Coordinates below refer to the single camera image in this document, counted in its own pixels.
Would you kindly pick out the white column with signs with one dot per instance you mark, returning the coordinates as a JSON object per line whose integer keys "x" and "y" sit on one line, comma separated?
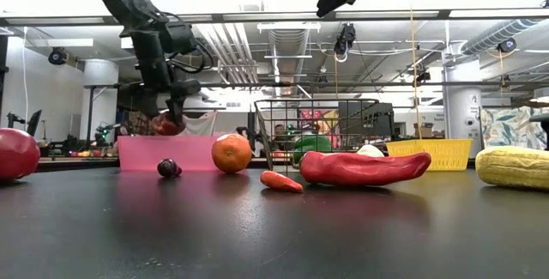
{"x": 463, "y": 107}

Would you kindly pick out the small orange chili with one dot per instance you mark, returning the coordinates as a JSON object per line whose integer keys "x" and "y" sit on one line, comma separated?
{"x": 281, "y": 181}

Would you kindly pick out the black ceiling spotlight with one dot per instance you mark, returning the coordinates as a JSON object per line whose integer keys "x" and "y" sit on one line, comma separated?
{"x": 57, "y": 56}
{"x": 507, "y": 45}

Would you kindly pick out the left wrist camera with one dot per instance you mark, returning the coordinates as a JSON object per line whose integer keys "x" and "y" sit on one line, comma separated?
{"x": 180, "y": 38}

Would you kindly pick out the yellow plastic basket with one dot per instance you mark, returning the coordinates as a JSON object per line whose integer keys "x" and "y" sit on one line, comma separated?
{"x": 446, "y": 154}

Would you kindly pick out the long bright red pepper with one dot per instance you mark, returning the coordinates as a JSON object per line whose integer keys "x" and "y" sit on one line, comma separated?
{"x": 364, "y": 168}

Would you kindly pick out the small purple eggplant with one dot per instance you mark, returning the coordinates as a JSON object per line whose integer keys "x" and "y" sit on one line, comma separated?
{"x": 168, "y": 168}

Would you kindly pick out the orange fruit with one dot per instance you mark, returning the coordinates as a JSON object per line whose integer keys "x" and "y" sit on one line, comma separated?
{"x": 231, "y": 153}

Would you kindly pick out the floral wall tapestry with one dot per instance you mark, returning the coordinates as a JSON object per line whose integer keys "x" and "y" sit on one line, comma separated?
{"x": 510, "y": 126}

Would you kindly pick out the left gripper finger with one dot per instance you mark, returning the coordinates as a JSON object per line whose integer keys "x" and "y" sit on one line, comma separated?
{"x": 177, "y": 107}
{"x": 151, "y": 105}

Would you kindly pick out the black hanging ceiling device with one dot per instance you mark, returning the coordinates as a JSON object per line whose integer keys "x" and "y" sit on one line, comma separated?
{"x": 345, "y": 38}

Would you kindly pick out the dark red apple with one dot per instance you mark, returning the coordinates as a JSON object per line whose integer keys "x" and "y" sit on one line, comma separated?
{"x": 165, "y": 126}

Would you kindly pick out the large red tomato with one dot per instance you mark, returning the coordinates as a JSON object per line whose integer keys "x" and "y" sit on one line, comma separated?
{"x": 17, "y": 154}

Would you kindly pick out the ribbed grey ceiling duct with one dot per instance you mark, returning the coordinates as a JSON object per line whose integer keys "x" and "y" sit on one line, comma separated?
{"x": 288, "y": 43}

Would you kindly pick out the brown patterned tapestry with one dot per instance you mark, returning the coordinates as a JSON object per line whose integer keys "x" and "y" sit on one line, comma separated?
{"x": 137, "y": 124}

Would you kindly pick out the white garlic bulb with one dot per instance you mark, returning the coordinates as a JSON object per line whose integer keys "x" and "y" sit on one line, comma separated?
{"x": 369, "y": 151}

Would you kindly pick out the small black ceiling camera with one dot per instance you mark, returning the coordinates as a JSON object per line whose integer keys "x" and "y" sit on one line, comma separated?
{"x": 422, "y": 76}

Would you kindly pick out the green bell pepper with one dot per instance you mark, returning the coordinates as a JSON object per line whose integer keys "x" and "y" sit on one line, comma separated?
{"x": 313, "y": 143}

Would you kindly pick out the plain white round column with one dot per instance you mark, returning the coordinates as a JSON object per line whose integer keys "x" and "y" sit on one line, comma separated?
{"x": 100, "y": 98}

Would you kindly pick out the cardboard box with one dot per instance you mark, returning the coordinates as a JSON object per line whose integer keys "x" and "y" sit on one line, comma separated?
{"x": 424, "y": 129}

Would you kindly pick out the white hanging cloth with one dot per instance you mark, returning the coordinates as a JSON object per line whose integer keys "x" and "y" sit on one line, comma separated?
{"x": 199, "y": 126}

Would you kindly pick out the pink plastic basket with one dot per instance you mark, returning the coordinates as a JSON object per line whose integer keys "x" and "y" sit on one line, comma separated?
{"x": 146, "y": 154}

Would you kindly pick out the person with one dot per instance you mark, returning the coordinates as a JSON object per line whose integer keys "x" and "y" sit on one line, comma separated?
{"x": 281, "y": 132}

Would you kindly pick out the silver ventilation duct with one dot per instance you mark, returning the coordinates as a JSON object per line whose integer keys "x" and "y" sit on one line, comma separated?
{"x": 493, "y": 36}

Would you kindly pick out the colourful wall poster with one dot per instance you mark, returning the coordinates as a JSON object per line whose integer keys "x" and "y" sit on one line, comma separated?
{"x": 321, "y": 118}

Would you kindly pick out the yellow corn cob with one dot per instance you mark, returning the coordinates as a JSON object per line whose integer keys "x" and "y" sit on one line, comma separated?
{"x": 512, "y": 167}

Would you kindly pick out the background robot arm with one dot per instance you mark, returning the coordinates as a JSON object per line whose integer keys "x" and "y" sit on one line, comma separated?
{"x": 103, "y": 133}

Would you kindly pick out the black monitor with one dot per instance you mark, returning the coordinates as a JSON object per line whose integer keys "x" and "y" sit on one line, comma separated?
{"x": 34, "y": 122}

